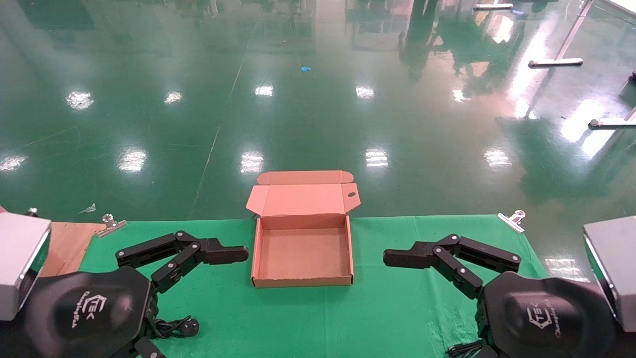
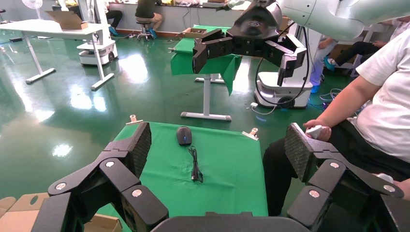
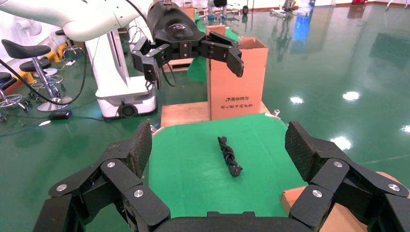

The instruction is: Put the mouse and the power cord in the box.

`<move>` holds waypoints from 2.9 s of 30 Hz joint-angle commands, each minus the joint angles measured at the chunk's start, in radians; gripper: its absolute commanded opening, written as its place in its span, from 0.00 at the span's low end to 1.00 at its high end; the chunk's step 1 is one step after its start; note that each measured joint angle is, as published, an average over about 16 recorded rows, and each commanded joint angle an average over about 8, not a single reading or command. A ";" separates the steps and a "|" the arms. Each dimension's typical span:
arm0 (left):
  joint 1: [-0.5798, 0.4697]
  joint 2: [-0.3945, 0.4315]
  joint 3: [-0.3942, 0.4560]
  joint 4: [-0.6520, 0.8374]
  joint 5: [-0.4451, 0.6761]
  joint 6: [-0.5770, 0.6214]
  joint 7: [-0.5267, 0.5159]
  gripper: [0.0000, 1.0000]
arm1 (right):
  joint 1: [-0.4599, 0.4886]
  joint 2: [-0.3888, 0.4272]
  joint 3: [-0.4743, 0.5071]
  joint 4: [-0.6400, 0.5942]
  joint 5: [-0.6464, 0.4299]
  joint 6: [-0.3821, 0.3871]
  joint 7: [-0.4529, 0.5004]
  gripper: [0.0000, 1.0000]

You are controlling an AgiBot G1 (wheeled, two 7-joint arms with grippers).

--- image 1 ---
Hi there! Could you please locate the green table cloth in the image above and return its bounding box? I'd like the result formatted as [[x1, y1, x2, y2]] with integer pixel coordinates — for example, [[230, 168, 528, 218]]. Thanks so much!
[[79, 215, 550, 358]]

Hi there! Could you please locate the white table leg with foot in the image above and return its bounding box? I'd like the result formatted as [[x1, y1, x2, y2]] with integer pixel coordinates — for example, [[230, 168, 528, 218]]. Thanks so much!
[[528, 0, 597, 68]]

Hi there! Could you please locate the grey table foot bar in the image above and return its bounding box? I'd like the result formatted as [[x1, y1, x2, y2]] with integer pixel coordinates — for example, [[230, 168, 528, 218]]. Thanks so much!
[[589, 107, 636, 130]]

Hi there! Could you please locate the open brown cardboard box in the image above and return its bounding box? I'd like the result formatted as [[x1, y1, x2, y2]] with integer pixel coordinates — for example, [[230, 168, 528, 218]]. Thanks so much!
[[246, 171, 361, 288]]

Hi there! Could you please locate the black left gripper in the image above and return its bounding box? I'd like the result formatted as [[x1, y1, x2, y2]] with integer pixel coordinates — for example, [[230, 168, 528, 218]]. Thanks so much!
[[22, 266, 167, 358]]

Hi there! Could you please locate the black mouse cable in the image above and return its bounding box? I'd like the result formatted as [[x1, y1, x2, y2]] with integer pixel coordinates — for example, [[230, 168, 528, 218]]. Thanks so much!
[[447, 341, 485, 358]]

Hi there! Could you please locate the silver binder clip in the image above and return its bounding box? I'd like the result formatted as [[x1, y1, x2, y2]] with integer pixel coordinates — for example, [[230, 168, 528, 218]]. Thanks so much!
[[497, 210, 526, 234], [96, 214, 127, 238]]

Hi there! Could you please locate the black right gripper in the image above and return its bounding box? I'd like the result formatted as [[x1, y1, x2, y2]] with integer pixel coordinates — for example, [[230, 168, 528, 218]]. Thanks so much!
[[477, 271, 617, 358]]

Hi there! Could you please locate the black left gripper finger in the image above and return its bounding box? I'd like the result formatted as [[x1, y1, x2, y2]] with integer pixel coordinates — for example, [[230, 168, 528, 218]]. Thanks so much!
[[115, 231, 249, 294]]

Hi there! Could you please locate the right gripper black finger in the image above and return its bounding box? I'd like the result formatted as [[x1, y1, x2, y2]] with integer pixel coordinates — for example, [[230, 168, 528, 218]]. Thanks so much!
[[384, 234, 521, 299]]

